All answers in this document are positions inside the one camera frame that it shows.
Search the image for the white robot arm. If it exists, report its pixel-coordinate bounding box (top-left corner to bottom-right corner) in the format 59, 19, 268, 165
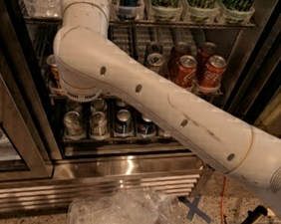
53, 0, 281, 220

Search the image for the stainless steel fridge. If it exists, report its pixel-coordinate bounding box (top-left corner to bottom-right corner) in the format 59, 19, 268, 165
0, 0, 281, 224

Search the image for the left glass fridge door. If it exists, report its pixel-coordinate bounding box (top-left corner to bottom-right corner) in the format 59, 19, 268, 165
0, 47, 53, 182

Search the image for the right fridge door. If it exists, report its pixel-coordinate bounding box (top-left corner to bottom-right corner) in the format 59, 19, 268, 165
214, 0, 281, 137

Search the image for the green can left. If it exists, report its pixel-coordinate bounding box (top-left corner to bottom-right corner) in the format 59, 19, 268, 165
150, 0, 179, 21

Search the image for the dark can rear middle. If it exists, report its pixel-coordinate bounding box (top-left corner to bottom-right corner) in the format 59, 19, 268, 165
144, 41, 163, 60

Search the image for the silver can front middle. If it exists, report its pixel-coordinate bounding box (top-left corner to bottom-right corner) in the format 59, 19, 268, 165
145, 53, 165, 74

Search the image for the silver can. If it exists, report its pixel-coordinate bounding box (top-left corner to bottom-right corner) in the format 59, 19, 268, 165
63, 111, 86, 139
66, 100, 83, 114
90, 112, 108, 136
90, 98, 108, 113
145, 53, 165, 74

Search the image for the green can middle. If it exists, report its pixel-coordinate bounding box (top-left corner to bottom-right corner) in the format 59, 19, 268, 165
186, 0, 216, 22

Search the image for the red cola can rear left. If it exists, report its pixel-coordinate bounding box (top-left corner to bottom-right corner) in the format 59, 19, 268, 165
167, 41, 191, 78

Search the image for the red cola can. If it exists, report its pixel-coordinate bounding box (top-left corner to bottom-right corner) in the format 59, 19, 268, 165
198, 55, 227, 89
167, 41, 191, 78
172, 55, 197, 89
196, 42, 217, 69

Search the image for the gold can front left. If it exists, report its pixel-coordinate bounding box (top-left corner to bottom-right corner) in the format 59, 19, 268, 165
46, 55, 61, 89

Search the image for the red cola can front left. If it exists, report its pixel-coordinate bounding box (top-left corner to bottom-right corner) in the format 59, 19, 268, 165
172, 55, 197, 89

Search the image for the blue pepsi can rear left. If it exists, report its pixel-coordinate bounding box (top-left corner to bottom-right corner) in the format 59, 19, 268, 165
116, 99, 129, 109

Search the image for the blue pepsi can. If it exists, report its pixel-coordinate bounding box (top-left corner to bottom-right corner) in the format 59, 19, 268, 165
137, 115, 155, 136
116, 99, 129, 109
114, 110, 132, 136

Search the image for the red cola can rear right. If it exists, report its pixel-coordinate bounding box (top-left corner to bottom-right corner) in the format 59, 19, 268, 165
196, 42, 217, 69

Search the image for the silver can bottom rear left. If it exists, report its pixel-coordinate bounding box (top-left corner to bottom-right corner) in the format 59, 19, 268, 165
66, 100, 83, 114

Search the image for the red cola can front right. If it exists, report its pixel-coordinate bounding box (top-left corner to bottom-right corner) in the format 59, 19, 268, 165
198, 55, 227, 89

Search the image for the blue pepsi can front left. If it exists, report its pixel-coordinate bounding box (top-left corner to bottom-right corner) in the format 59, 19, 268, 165
114, 110, 132, 136

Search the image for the silver can bottom front left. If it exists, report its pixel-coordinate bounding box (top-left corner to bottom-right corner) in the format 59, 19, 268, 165
63, 111, 86, 139

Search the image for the blue pepsi can front right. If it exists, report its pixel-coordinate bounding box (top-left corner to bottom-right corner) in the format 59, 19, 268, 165
137, 115, 155, 136

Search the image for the clear plastic bin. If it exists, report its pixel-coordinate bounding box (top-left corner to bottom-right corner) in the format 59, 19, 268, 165
67, 188, 180, 224

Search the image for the blue tape cross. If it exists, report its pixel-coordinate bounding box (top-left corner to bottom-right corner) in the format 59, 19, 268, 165
179, 195, 211, 224

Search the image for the orange cable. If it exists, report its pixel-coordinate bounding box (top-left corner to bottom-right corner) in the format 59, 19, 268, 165
218, 176, 232, 224

